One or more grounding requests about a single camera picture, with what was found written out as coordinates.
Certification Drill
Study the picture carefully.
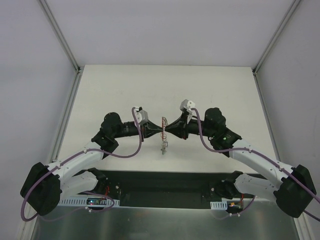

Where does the key holder with red handle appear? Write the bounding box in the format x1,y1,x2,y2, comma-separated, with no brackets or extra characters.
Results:
161,116,168,155

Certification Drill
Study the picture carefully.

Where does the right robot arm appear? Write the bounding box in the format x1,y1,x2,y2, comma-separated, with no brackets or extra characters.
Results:
164,107,320,218

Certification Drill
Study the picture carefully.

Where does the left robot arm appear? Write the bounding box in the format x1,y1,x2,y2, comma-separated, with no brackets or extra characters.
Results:
20,107,162,222

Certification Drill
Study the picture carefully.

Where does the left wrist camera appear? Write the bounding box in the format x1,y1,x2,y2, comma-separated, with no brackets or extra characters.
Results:
135,107,149,126

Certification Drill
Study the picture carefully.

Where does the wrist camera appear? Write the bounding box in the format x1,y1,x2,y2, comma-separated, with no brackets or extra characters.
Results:
135,107,149,126
179,99,195,123

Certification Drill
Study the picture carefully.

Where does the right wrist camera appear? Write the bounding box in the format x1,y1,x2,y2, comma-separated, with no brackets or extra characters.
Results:
179,99,195,123

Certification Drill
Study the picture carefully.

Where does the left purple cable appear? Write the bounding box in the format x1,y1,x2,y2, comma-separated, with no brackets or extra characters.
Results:
20,106,146,222

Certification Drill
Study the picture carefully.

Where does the purple cable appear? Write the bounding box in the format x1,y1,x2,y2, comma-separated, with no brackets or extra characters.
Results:
20,106,146,222
189,107,320,222

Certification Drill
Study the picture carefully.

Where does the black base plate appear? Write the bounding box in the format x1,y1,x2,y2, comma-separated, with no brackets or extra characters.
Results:
93,170,253,209

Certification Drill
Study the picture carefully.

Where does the left aluminium rail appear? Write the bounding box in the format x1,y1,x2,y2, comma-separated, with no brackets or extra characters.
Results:
40,69,83,166

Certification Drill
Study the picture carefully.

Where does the aluminium rail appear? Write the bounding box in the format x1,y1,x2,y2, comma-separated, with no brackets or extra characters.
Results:
253,73,280,160
40,69,83,166

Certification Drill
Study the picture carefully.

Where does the right aluminium rail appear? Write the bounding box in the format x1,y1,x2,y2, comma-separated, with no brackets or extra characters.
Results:
253,73,280,160

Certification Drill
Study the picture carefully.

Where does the right white cable duct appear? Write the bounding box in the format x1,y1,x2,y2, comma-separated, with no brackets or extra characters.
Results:
210,200,228,211

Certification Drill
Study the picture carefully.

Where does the white cable duct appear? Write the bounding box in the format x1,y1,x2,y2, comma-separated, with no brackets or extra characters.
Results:
58,196,120,208
210,200,228,211

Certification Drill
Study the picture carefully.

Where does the left white cable duct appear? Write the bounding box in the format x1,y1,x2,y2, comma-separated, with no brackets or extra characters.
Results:
58,196,120,208

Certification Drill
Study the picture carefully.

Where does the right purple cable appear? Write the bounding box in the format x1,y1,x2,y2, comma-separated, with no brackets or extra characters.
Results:
189,107,320,222

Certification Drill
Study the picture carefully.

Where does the right aluminium frame post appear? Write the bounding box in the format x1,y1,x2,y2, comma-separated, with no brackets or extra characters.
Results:
252,0,303,76

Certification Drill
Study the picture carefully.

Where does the aluminium frame post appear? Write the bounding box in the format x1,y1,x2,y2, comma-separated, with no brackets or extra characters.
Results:
37,0,82,73
252,0,303,76

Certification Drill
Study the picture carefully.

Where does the left aluminium frame post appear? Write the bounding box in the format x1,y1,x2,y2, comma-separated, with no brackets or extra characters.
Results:
37,0,82,73

